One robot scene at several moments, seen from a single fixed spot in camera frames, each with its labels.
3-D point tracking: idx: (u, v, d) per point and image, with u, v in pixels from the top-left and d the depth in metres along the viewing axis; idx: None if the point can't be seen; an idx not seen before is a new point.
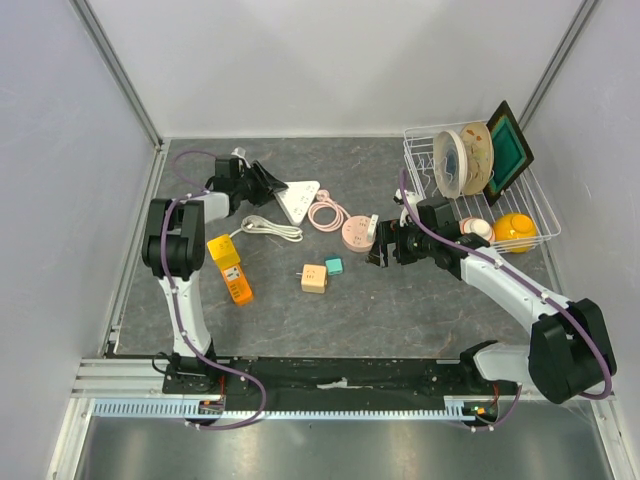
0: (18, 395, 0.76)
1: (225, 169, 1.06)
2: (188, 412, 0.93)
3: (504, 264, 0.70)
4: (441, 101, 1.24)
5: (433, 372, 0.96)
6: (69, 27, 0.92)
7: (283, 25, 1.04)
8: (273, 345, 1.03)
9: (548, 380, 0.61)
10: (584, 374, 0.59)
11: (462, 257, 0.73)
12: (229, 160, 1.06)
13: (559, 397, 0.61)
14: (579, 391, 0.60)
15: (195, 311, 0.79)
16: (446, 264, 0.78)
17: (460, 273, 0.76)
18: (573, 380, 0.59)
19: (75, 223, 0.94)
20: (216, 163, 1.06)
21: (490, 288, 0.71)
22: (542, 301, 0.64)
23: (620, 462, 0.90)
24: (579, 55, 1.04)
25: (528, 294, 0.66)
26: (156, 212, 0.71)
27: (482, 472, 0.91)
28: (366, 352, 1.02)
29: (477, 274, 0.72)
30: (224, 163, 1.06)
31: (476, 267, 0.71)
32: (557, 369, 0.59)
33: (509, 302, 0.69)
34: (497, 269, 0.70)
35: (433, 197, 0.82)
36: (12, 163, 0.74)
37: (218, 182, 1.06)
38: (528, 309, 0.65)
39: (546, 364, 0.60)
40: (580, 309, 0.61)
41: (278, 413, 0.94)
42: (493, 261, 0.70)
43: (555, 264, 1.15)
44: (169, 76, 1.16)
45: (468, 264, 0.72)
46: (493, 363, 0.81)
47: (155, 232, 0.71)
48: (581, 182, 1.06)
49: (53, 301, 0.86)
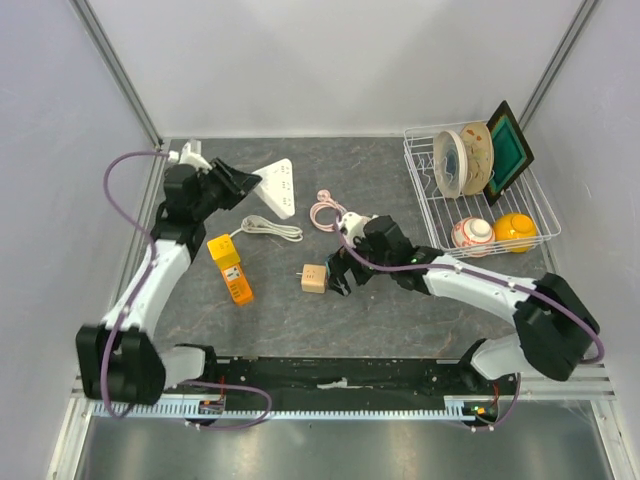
0: (18, 395, 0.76)
1: (180, 198, 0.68)
2: (188, 412, 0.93)
3: (464, 267, 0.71)
4: (441, 100, 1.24)
5: (433, 372, 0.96)
6: (69, 27, 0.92)
7: (283, 24, 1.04)
8: (273, 345, 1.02)
9: (546, 362, 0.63)
10: (572, 342, 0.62)
11: (424, 274, 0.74)
12: (184, 183, 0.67)
13: (562, 374, 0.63)
14: (576, 359, 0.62)
15: (175, 372, 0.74)
16: (412, 284, 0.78)
17: (428, 289, 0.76)
18: (567, 355, 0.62)
19: (76, 224, 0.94)
20: (163, 186, 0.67)
21: (459, 292, 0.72)
22: (512, 289, 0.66)
23: (621, 462, 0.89)
24: (579, 56, 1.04)
25: (497, 287, 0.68)
26: (89, 351, 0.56)
27: (482, 472, 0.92)
28: (366, 353, 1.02)
29: (443, 284, 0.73)
30: (174, 188, 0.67)
31: (439, 278, 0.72)
32: (550, 350, 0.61)
33: (482, 301, 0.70)
34: (458, 273, 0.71)
35: (375, 221, 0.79)
36: (12, 163, 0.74)
37: (171, 208, 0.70)
38: (502, 301, 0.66)
39: (537, 347, 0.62)
40: (548, 284, 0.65)
41: (283, 414, 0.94)
42: (453, 266, 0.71)
43: (555, 264, 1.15)
44: (170, 76, 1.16)
45: (431, 278, 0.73)
46: (493, 365, 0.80)
47: (94, 376, 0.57)
48: (581, 182, 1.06)
49: (54, 302, 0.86)
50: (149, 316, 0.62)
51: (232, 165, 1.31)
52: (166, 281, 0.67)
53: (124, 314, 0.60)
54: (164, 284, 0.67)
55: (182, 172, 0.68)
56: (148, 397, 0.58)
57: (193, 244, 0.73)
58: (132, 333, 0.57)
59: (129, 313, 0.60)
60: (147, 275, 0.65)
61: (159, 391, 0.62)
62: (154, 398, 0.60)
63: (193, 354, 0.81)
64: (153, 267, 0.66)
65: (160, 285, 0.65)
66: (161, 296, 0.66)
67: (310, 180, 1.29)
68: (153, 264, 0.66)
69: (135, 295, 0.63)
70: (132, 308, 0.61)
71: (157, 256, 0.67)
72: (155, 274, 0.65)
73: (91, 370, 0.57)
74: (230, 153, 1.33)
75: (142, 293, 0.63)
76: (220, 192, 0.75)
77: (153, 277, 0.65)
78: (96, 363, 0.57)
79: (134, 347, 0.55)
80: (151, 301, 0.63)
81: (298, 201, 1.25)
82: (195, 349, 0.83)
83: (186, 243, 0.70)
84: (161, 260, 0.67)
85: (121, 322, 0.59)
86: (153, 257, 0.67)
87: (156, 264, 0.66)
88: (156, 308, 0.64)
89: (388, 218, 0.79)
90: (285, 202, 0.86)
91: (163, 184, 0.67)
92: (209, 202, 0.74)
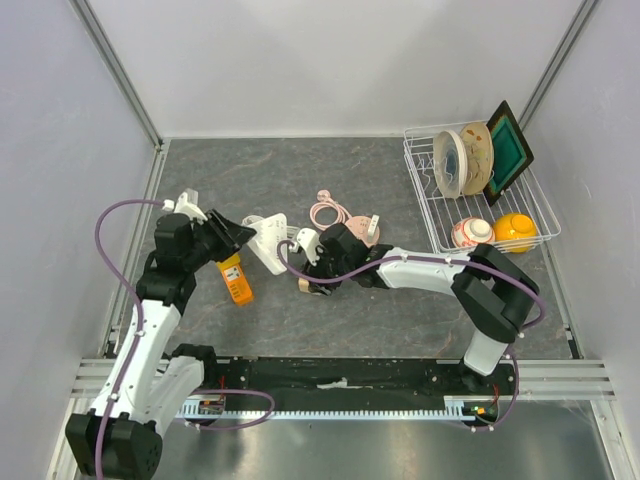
0: (18, 395, 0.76)
1: (172, 244, 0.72)
2: (187, 412, 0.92)
3: (409, 253, 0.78)
4: (441, 101, 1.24)
5: (433, 372, 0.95)
6: (69, 27, 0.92)
7: (283, 24, 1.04)
8: (273, 345, 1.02)
9: (494, 328, 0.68)
10: (514, 303, 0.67)
11: (378, 269, 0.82)
12: (176, 231, 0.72)
13: (510, 335, 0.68)
14: (520, 319, 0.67)
15: (177, 401, 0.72)
16: (370, 281, 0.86)
17: (384, 282, 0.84)
18: (508, 314, 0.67)
19: (76, 223, 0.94)
20: (155, 235, 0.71)
21: (411, 279, 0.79)
22: (450, 265, 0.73)
23: (620, 462, 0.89)
24: (578, 56, 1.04)
25: (437, 265, 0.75)
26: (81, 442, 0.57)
27: (482, 473, 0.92)
28: (366, 352, 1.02)
29: (396, 273, 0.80)
30: (167, 235, 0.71)
31: (391, 268, 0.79)
32: (491, 314, 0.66)
33: (430, 283, 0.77)
34: (405, 261, 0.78)
35: (329, 228, 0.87)
36: (12, 164, 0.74)
37: (162, 258, 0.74)
38: (443, 277, 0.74)
39: (481, 314, 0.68)
40: (481, 253, 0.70)
41: (285, 413, 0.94)
42: (400, 256, 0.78)
43: (555, 264, 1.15)
44: (170, 77, 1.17)
45: (384, 271, 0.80)
46: (482, 357, 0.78)
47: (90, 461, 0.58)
48: (581, 182, 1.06)
49: (53, 302, 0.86)
50: (141, 393, 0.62)
51: (232, 165, 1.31)
52: (155, 351, 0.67)
53: (112, 401, 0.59)
54: (153, 354, 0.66)
55: (176, 221, 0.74)
56: (145, 473, 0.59)
57: (181, 295, 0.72)
58: (123, 420, 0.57)
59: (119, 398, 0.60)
60: (134, 348, 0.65)
61: (156, 463, 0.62)
62: (151, 471, 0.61)
63: (191, 369, 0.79)
64: (141, 339, 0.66)
65: (148, 356, 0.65)
66: (152, 366, 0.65)
67: (310, 180, 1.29)
68: (140, 335, 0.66)
69: (123, 372, 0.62)
70: (121, 390, 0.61)
71: (144, 325, 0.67)
72: (143, 347, 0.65)
73: (87, 456, 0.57)
74: (230, 153, 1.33)
75: (131, 372, 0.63)
76: (212, 242, 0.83)
77: (141, 351, 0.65)
78: (89, 451, 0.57)
79: (125, 438, 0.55)
80: (140, 377, 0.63)
81: (298, 201, 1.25)
82: (190, 364, 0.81)
83: (173, 294, 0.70)
84: (148, 330, 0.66)
85: (111, 409, 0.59)
86: (139, 328, 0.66)
87: (144, 335, 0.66)
88: (147, 380, 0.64)
89: (338, 223, 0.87)
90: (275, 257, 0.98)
91: (157, 231, 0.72)
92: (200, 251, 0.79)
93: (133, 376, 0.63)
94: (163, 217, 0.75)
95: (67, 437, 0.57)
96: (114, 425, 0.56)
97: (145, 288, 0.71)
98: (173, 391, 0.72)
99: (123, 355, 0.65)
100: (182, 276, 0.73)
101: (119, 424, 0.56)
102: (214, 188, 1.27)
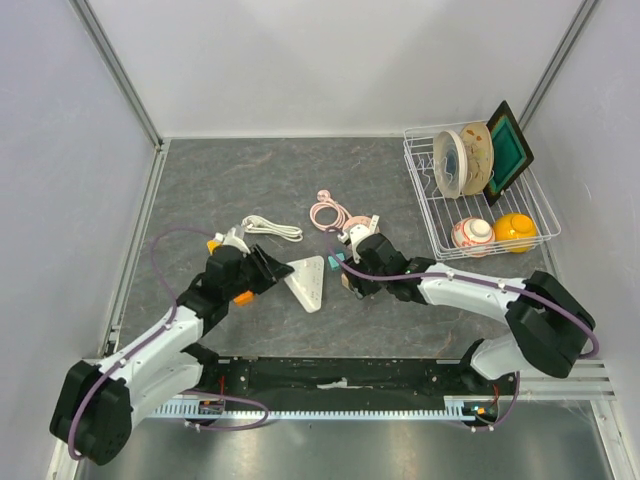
0: (17, 395, 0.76)
1: (217, 274, 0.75)
2: (188, 412, 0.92)
3: (456, 272, 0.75)
4: (442, 101, 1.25)
5: (433, 372, 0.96)
6: (69, 26, 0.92)
7: (284, 25, 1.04)
8: (273, 345, 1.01)
9: (545, 361, 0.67)
10: (569, 338, 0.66)
11: (418, 283, 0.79)
12: (228, 264, 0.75)
13: (562, 370, 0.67)
14: (573, 353, 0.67)
15: (165, 395, 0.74)
16: (408, 295, 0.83)
17: (424, 298, 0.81)
18: (563, 350, 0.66)
19: (75, 224, 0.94)
20: (209, 261, 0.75)
21: (453, 299, 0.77)
22: (502, 291, 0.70)
23: (620, 462, 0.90)
24: (579, 55, 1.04)
25: (489, 290, 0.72)
26: (70, 391, 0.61)
27: (482, 473, 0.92)
28: (366, 352, 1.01)
29: (437, 292, 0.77)
30: (218, 266, 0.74)
31: (434, 286, 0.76)
32: (549, 348, 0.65)
33: (477, 305, 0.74)
34: (451, 280, 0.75)
35: (367, 239, 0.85)
36: (13, 163, 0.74)
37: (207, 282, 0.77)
38: (495, 303, 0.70)
39: (533, 346, 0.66)
40: (537, 283, 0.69)
41: (287, 414, 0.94)
42: (445, 273, 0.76)
43: (555, 264, 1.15)
44: (170, 76, 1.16)
45: (425, 287, 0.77)
46: (490, 363, 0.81)
47: (66, 413, 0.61)
48: (581, 182, 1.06)
49: (53, 302, 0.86)
50: (142, 373, 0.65)
51: (232, 165, 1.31)
52: (171, 347, 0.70)
53: (118, 365, 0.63)
54: (169, 348, 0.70)
55: (230, 253, 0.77)
56: (101, 453, 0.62)
57: (210, 319, 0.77)
58: (117, 385, 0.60)
59: (124, 366, 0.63)
60: (156, 335, 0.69)
61: (114, 449, 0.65)
62: (107, 455, 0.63)
63: (189, 368, 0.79)
64: (165, 330, 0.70)
65: (163, 348, 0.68)
66: (162, 357, 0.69)
67: (310, 180, 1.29)
68: (166, 327, 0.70)
69: (136, 346, 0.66)
70: (129, 361, 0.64)
71: (173, 321, 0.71)
72: (164, 336, 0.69)
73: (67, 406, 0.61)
74: (229, 153, 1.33)
75: (143, 351, 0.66)
76: (252, 275, 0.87)
77: (160, 339, 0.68)
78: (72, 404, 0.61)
79: (113, 402, 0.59)
80: (149, 361, 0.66)
81: (298, 201, 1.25)
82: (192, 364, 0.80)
83: (204, 316, 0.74)
84: (174, 326, 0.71)
85: (113, 372, 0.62)
86: (169, 321, 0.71)
87: (169, 329, 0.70)
88: (153, 367, 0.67)
89: (379, 234, 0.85)
90: (312, 295, 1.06)
91: (210, 258, 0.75)
92: (242, 283, 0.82)
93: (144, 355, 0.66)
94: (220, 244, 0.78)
95: (66, 379, 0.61)
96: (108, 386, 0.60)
97: (185, 299, 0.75)
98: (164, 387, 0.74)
99: (144, 334, 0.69)
100: (218, 303, 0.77)
101: (114, 387, 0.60)
102: (214, 187, 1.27)
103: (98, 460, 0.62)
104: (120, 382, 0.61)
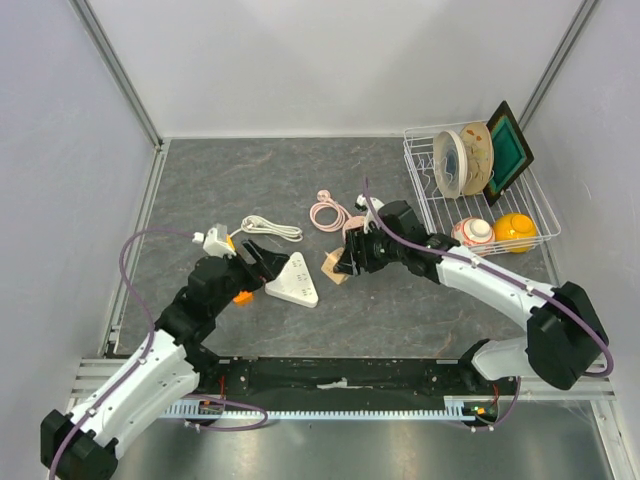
0: (18, 394, 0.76)
1: (200, 291, 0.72)
2: (188, 413, 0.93)
3: (481, 262, 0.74)
4: (442, 101, 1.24)
5: (433, 372, 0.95)
6: (69, 26, 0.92)
7: (283, 25, 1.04)
8: (273, 345, 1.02)
9: (553, 373, 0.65)
10: (584, 356, 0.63)
11: (437, 262, 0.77)
12: (207, 280, 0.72)
13: (568, 385, 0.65)
14: (580, 369, 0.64)
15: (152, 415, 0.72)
16: (422, 270, 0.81)
17: (438, 276, 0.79)
18: (576, 367, 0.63)
19: (75, 224, 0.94)
20: (189, 278, 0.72)
21: (469, 286, 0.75)
22: (528, 294, 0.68)
23: (620, 461, 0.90)
24: (578, 56, 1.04)
25: (514, 289, 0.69)
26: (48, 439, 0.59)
27: (482, 473, 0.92)
28: (366, 352, 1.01)
29: (456, 276, 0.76)
30: (198, 283, 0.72)
31: (455, 269, 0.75)
32: (562, 362, 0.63)
33: (497, 302, 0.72)
34: (474, 268, 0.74)
35: (392, 205, 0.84)
36: (13, 163, 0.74)
37: (190, 298, 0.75)
38: (517, 304, 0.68)
39: (544, 352, 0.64)
40: (566, 294, 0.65)
41: (285, 413, 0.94)
42: (469, 260, 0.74)
43: (555, 264, 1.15)
44: (169, 76, 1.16)
45: (444, 268, 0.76)
46: (493, 365, 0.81)
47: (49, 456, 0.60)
48: (581, 182, 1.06)
49: (53, 303, 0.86)
50: (117, 417, 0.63)
51: (233, 165, 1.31)
52: (148, 381, 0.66)
53: (87, 415, 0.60)
54: (146, 383, 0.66)
55: (212, 269, 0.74)
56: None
57: (194, 337, 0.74)
58: (87, 439, 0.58)
59: (94, 414, 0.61)
60: (132, 371, 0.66)
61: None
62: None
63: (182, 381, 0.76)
64: (140, 365, 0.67)
65: (138, 386, 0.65)
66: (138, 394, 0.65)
67: (310, 180, 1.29)
68: (141, 362, 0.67)
69: (106, 392, 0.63)
70: (100, 408, 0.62)
71: (148, 354, 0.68)
72: (139, 372, 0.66)
73: (47, 449, 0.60)
74: (229, 154, 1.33)
75: (115, 394, 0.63)
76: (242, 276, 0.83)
77: (134, 378, 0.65)
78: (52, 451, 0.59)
79: (82, 457, 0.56)
80: (123, 403, 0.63)
81: (298, 201, 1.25)
82: (188, 373, 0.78)
83: (183, 340, 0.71)
84: (150, 359, 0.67)
85: (83, 423, 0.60)
86: (143, 356, 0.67)
87: (144, 362, 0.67)
88: (128, 407, 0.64)
89: (404, 203, 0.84)
90: (306, 291, 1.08)
91: (191, 274, 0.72)
92: (225, 297, 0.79)
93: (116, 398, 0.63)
94: (202, 258, 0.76)
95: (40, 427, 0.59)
96: (78, 440, 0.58)
97: (166, 319, 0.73)
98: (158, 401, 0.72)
99: (120, 370, 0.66)
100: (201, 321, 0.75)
101: (83, 441, 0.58)
102: (214, 188, 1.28)
103: None
104: (90, 436, 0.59)
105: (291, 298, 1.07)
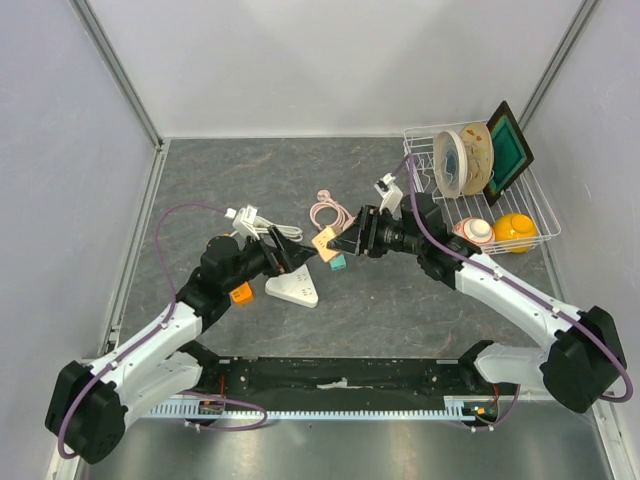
0: (18, 394, 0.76)
1: (213, 271, 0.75)
2: (187, 412, 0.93)
3: (504, 274, 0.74)
4: (442, 101, 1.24)
5: (433, 372, 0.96)
6: (69, 26, 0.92)
7: (284, 25, 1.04)
8: (273, 345, 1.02)
9: (569, 395, 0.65)
10: (603, 382, 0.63)
11: (457, 268, 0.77)
12: (220, 261, 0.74)
13: (582, 408, 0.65)
14: (598, 393, 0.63)
15: (159, 394, 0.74)
16: (439, 274, 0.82)
17: (454, 282, 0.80)
18: (594, 393, 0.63)
19: (75, 225, 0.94)
20: (202, 258, 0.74)
21: (489, 298, 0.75)
22: (553, 315, 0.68)
23: (620, 462, 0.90)
24: (578, 56, 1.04)
25: (538, 308, 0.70)
26: (64, 389, 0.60)
27: (482, 473, 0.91)
28: (366, 352, 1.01)
29: (476, 286, 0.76)
30: (211, 263, 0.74)
31: (475, 279, 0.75)
32: (581, 387, 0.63)
33: (517, 317, 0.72)
34: (496, 279, 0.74)
35: (423, 201, 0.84)
36: (12, 163, 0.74)
37: (204, 278, 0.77)
38: (541, 323, 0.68)
39: (564, 376, 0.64)
40: (594, 320, 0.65)
41: (285, 413, 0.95)
42: (493, 271, 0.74)
43: (555, 265, 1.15)
44: (169, 76, 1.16)
45: (464, 276, 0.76)
46: (495, 369, 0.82)
47: (60, 411, 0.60)
48: (581, 182, 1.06)
49: (53, 303, 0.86)
50: (135, 375, 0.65)
51: (232, 165, 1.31)
52: (166, 347, 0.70)
53: (110, 367, 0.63)
54: (164, 349, 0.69)
55: (224, 250, 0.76)
56: (93, 454, 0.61)
57: (210, 315, 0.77)
58: (107, 389, 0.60)
59: (115, 368, 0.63)
60: (152, 334, 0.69)
61: (110, 447, 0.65)
62: (100, 455, 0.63)
63: (187, 369, 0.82)
64: (160, 330, 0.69)
65: (157, 349, 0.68)
66: (156, 357, 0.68)
67: (310, 180, 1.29)
68: (162, 326, 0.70)
69: (127, 350, 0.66)
70: (121, 363, 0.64)
71: (169, 320, 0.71)
72: (160, 336, 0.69)
73: (58, 405, 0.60)
74: (229, 154, 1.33)
75: (136, 352, 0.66)
76: (259, 262, 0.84)
77: (154, 340, 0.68)
78: (65, 404, 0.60)
79: (102, 406, 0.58)
80: (142, 361, 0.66)
81: (298, 201, 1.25)
82: (191, 367, 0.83)
83: (202, 314, 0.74)
84: (170, 325, 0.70)
85: (104, 375, 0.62)
86: (165, 321, 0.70)
87: (165, 328, 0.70)
88: (146, 368, 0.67)
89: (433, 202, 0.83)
90: (305, 292, 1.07)
91: (203, 255, 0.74)
92: (242, 274, 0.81)
93: (136, 356, 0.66)
94: (216, 239, 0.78)
95: (58, 377, 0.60)
96: (97, 390, 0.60)
97: (184, 295, 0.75)
98: (162, 388, 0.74)
99: (139, 334, 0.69)
100: (216, 299, 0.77)
101: (103, 391, 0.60)
102: (214, 188, 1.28)
103: (89, 460, 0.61)
104: (110, 387, 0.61)
105: (291, 298, 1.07)
